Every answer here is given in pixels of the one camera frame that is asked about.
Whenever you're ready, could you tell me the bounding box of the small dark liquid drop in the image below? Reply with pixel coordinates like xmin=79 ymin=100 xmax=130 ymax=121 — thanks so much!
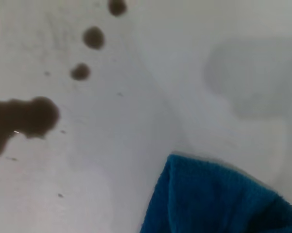
xmin=70 ymin=63 xmax=91 ymax=82
xmin=108 ymin=0 xmax=127 ymax=17
xmin=82 ymin=26 xmax=105 ymax=50

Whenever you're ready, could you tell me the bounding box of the blue rag with black trim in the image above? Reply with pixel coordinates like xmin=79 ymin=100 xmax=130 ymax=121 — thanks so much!
xmin=139 ymin=154 xmax=292 ymax=233

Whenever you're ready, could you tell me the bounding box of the large dark liquid puddle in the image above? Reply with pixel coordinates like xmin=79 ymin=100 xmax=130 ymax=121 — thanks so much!
xmin=0 ymin=96 xmax=61 ymax=163

